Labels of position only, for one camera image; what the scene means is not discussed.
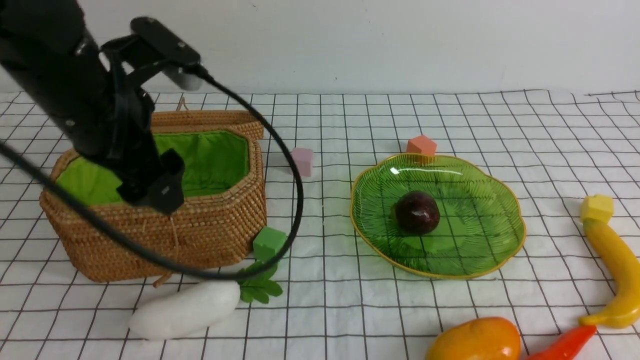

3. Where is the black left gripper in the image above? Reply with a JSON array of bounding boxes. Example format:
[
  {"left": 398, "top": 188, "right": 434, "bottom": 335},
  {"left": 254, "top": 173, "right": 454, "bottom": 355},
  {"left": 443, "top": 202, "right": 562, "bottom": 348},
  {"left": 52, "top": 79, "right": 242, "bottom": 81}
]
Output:
[{"left": 75, "top": 85, "right": 185, "bottom": 217}]

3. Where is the white toy radish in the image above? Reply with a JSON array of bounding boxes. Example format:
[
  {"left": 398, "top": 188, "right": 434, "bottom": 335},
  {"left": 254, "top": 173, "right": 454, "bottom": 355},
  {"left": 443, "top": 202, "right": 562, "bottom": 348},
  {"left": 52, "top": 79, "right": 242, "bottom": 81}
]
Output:
[{"left": 128, "top": 261, "right": 283, "bottom": 341}]

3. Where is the dark purple toy fruit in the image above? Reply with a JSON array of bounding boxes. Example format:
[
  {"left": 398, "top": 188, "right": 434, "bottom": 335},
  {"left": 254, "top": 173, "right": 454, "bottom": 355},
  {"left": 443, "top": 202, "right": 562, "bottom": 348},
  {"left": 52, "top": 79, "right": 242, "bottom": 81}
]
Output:
[{"left": 391, "top": 190, "right": 441, "bottom": 236}]

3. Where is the orange toy carrot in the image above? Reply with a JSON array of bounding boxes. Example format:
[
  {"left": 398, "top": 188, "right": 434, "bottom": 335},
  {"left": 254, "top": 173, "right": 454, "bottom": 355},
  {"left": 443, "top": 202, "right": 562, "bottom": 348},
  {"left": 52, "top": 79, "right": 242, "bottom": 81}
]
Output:
[{"left": 526, "top": 325, "right": 597, "bottom": 360}]

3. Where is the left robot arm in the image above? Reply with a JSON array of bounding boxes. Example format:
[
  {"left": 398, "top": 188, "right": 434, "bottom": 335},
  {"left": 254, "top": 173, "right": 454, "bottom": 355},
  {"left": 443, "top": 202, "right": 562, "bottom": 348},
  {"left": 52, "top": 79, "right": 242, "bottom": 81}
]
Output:
[{"left": 1, "top": 0, "right": 201, "bottom": 215}]

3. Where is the woven rattan basket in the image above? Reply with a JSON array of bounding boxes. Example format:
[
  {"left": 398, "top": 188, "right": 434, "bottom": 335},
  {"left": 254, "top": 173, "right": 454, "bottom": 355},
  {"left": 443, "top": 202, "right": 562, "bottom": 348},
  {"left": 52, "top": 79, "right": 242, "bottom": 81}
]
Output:
[{"left": 39, "top": 123, "right": 266, "bottom": 283}]

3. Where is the green foam cube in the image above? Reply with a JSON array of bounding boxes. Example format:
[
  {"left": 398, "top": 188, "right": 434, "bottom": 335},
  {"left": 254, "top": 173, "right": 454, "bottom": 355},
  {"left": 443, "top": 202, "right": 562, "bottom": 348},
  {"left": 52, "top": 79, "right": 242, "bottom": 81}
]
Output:
[{"left": 252, "top": 227, "right": 288, "bottom": 264}]

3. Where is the pink foam cube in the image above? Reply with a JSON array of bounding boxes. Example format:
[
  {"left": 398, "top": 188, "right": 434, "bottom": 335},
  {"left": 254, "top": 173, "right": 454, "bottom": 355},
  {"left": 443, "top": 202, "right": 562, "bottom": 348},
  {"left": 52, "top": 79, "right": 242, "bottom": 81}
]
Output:
[{"left": 291, "top": 147, "right": 314, "bottom": 177}]

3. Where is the orange foam cube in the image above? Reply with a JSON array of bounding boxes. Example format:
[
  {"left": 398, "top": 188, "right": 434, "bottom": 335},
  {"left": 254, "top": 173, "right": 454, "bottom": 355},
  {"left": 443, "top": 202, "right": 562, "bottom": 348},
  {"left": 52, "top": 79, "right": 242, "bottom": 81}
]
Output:
[{"left": 405, "top": 134, "right": 437, "bottom": 157}]

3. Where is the green glass leaf plate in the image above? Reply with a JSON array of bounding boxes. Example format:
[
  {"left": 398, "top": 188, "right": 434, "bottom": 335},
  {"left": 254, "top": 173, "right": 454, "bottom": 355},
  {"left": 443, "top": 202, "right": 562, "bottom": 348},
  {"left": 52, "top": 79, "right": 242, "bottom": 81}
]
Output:
[{"left": 350, "top": 153, "right": 527, "bottom": 280}]

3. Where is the orange toy mango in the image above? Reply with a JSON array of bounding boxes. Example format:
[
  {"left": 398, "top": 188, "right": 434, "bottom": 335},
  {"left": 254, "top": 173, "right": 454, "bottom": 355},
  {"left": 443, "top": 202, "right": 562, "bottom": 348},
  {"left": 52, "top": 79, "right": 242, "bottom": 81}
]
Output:
[{"left": 425, "top": 316, "right": 521, "bottom": 360}]

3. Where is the yellow toy banana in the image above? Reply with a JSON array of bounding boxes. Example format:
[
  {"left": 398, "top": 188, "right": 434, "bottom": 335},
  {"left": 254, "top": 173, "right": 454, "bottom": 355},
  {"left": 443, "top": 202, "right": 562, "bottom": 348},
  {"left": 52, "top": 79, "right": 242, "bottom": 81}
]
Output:
[{"left": 578, "top": 218, "right": 640, "bottom": 330}]

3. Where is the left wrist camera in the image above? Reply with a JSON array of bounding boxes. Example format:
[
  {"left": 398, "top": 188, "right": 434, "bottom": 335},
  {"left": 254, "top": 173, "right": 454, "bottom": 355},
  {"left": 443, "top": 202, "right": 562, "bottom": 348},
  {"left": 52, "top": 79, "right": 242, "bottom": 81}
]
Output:
[{"left": 101, "top": 16, "right": 203, "bottom": 92}]

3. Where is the black camera cable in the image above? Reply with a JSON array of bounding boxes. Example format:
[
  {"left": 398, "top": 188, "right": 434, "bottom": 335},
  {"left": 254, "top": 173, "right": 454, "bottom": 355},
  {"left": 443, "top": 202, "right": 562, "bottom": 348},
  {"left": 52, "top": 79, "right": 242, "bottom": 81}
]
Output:
[{"left": 0, "top": 65, "right": 305, "bottom": 281}]

